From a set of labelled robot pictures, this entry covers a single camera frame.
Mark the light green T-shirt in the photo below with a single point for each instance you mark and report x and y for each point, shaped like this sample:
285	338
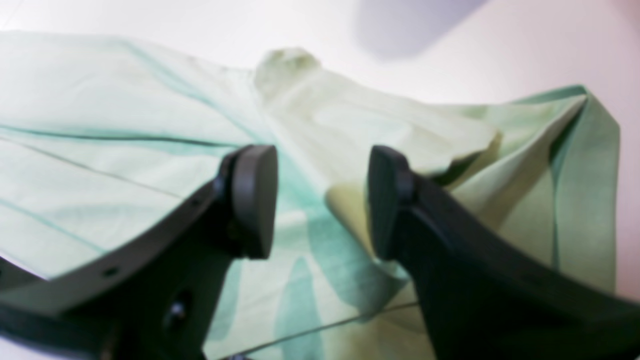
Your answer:
102	136

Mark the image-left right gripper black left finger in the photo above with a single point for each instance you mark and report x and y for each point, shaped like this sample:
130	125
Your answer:
155	297

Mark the image-left right gripper right finger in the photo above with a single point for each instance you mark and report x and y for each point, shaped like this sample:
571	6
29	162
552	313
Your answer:
481	298

